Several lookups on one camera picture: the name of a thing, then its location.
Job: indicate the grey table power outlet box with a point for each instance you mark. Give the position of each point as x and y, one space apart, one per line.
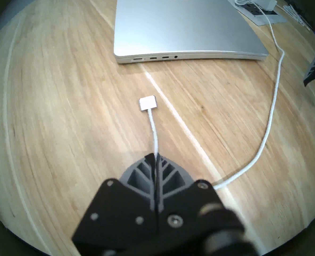
264 19

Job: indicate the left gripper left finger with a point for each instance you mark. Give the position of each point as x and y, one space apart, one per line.
125 210

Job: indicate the large white power adapter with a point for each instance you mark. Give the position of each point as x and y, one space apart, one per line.
269 0

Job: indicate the silver MacBook laptop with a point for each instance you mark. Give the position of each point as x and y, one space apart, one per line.
186 23

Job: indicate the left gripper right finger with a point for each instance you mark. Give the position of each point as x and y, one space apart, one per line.
178 202

